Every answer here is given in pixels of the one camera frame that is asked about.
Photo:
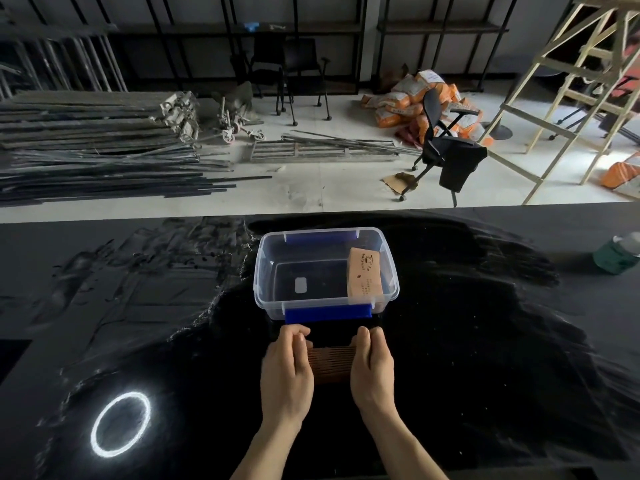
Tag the single orange sack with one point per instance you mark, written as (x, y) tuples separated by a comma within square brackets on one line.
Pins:
[(622, 175)]

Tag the pile of metal poles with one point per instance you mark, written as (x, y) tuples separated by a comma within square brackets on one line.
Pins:
[(90, 154)]

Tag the person's right hand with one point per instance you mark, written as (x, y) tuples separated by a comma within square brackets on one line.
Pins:
[(374, 379)]

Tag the clear storage box blue latches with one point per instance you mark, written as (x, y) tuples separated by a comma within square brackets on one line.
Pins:
[(320, 274)]

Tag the caster wheel assembly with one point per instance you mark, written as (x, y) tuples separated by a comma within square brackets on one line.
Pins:
[(235, 124)]

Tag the person's left hand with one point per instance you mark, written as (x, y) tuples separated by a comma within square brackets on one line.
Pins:
[(285, 384)]

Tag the torn cardboard piece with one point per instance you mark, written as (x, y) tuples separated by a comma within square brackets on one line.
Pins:
[(400, 182)]

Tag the narrow black metal shelf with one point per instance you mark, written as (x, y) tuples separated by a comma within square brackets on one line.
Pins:
[(440, 27)]

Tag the flat metal grate frame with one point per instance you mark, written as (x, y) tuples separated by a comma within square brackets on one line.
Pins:
[(320, 148)]

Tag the person's right thumb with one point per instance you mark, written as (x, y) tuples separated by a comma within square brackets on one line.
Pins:
[(359, 342)]

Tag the brown ridged wooden block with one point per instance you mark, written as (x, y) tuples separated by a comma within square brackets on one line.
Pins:
[(331, 364)]

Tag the leaning metal frames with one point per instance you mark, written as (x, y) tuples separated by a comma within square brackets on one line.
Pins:
[(75, 64)]

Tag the small blue item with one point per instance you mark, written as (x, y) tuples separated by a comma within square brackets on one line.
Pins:
[(251, 26)]

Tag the person's left forearm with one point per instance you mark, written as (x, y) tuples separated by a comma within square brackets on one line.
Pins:
[(267, 454)]

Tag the pile of orange sacks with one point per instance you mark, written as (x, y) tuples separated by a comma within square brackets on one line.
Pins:
[(400, 102)]

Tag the black office swivel chair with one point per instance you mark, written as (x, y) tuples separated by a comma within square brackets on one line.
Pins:
[(452, 154)]

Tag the wooden step ladder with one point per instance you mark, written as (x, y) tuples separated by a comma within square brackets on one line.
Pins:
[(560, 64)]

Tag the wide black metal shelf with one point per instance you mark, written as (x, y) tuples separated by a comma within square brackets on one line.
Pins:
[(320, 28)]

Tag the person's right forearm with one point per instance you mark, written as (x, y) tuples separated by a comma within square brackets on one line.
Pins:
[(402, 452)]

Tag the small brown cardboard box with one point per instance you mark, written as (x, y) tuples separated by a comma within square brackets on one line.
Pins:
[(365, 275)]

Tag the green plastic bottle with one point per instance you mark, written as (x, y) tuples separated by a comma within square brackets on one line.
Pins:
[(617, 254)]

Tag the person's left thumb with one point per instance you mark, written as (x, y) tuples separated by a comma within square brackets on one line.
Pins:
[(303, 352)]

